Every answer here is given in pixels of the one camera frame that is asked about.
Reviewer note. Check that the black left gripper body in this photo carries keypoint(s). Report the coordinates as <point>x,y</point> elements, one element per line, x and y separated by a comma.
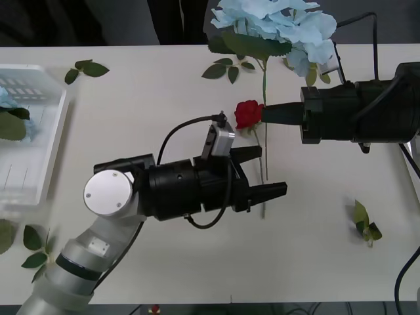
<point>213,188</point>

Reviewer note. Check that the large green leaf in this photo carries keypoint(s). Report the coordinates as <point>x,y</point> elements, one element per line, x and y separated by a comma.
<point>6,236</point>

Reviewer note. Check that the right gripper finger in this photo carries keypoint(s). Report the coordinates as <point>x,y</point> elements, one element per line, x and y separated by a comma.
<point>285,118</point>
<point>285,109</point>

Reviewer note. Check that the green four-leaf twig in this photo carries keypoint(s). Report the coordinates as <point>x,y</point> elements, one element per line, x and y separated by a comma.
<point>212,70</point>

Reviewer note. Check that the green three-leaf twig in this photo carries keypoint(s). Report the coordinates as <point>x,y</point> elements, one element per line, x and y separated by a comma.
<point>95,69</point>

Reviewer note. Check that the pale green leaf twig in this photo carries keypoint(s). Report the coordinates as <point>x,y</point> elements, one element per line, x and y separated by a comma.
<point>361,213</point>

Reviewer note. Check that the red rose with green stem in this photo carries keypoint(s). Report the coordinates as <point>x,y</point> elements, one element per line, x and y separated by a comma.
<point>246,113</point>

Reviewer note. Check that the silver and black left arm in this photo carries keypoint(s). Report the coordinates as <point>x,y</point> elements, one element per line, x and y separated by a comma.
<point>108,229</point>

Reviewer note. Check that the pale blue flower with leaves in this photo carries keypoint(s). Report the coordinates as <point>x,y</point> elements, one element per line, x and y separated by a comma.
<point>13,129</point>
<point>272,23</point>

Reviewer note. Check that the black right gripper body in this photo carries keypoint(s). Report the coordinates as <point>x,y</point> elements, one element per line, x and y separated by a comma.
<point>331,115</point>

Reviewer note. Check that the shallow white box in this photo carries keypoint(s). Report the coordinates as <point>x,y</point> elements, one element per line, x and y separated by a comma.
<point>42,147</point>

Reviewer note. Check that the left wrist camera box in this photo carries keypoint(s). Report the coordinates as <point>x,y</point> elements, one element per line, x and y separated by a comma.
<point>223,141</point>

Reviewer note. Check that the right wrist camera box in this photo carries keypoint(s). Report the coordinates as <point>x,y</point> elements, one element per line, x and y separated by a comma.
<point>329,67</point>

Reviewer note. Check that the person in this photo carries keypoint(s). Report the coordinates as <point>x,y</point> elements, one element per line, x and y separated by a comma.
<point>170,19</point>

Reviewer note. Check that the silver and black right arm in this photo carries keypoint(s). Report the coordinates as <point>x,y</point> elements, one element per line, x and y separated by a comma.
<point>387,111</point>

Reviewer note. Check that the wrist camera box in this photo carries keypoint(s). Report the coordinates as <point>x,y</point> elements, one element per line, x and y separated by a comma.
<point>329,67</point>
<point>223,141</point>

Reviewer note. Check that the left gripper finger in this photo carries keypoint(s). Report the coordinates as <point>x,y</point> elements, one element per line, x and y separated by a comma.
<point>269,193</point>
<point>249,153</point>

